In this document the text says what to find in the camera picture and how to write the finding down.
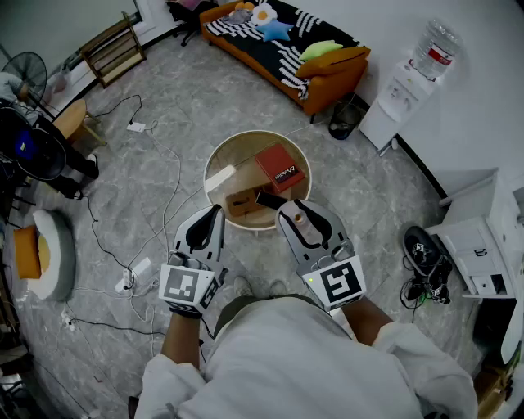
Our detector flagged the white cable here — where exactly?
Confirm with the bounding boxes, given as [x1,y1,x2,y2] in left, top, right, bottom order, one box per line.
[126,120,183,271]

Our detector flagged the blue star pillow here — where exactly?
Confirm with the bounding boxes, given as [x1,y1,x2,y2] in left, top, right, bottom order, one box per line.
[255,18,296,43]

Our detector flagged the grey white round pet bed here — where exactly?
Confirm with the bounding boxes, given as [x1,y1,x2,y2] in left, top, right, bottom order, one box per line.
[31,209,78,303]

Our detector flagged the small wooden table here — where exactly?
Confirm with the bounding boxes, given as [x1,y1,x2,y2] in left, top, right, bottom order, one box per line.
[52,98,108,149]

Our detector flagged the brown cardboard box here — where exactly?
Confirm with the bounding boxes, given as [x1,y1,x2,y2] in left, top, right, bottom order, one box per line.
[224,186,272,218]

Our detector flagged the white water dispenser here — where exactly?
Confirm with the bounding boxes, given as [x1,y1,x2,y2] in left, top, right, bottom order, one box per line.
[358,59,436,153]

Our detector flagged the white cabinet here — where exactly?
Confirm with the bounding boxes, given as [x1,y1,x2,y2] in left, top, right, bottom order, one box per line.
[425,167,524,300]

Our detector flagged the round wooden side table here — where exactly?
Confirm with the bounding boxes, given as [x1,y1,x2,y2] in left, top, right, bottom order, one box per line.
[203,129,313,232]

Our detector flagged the black office chair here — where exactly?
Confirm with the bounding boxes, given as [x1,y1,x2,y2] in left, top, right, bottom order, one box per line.
[165,0,219,47]

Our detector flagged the person's left forearm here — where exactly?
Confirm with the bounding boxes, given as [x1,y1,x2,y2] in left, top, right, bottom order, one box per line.
[160,310,206,372]

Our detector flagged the black waste bin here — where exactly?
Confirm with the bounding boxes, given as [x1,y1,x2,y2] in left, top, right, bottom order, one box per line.
[327,101,368,142]

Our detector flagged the white flower pillow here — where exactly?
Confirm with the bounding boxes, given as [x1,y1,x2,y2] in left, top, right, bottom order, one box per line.
[250,2,279,27]

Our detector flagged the clear water bottle red label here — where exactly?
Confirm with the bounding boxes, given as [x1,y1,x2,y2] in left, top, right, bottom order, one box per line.
[410,18,464,82]

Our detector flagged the person's right forearm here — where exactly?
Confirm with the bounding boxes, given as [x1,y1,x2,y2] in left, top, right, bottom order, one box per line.
[339,296,395,349]

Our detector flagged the white paper strip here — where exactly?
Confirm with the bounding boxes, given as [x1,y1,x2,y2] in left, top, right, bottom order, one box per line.
[204,164,237,194]

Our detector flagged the person's olive trousers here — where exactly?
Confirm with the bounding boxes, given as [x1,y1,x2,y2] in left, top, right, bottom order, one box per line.
[212,292,353,340]

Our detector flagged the black floor fan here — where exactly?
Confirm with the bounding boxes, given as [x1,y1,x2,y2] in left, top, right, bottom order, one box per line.
[1,51,48,108]

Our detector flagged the frosted plastic bottle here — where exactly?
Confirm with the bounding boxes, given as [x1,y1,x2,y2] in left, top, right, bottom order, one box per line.
[286,203,319,246]

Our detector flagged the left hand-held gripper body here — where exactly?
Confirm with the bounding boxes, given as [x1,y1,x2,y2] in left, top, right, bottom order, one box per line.
[158,249,228,314]

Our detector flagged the person's left shoe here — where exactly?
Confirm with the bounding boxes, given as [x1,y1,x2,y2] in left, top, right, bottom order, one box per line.
[233,276,255,298]

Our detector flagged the grey plush toy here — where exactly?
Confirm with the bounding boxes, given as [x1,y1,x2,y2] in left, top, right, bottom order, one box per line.
[223,8,253,26]

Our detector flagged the green pillow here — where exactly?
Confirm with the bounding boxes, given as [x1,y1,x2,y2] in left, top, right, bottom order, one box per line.
[298,39,345,63]

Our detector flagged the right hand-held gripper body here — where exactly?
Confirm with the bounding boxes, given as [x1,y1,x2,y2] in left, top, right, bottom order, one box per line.
[295,240,367,312]

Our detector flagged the black phone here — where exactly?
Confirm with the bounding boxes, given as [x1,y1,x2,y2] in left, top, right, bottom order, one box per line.
[255,190,288,210]

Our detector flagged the black device with logo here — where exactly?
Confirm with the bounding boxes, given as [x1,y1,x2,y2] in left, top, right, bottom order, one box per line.
[402,225,454,304]

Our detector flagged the person's white shirt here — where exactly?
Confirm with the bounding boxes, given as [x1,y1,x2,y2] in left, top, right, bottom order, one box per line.
[134,295,480,419]

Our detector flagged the wooden shelf rack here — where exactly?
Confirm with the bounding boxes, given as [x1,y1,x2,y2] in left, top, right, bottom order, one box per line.
[79,11,148,89]

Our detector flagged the orange sofa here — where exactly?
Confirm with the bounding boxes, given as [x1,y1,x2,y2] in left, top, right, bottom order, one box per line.
[199,0,372,116]

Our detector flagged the black cable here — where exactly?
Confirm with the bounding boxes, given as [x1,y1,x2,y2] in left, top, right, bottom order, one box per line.
[83,195,137,280]

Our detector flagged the black white striped blanket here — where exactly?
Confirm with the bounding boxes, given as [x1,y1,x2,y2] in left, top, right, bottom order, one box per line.
[204,0,362,100]

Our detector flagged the orange cushion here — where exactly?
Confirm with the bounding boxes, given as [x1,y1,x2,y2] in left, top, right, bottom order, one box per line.
[294,46,372,80]

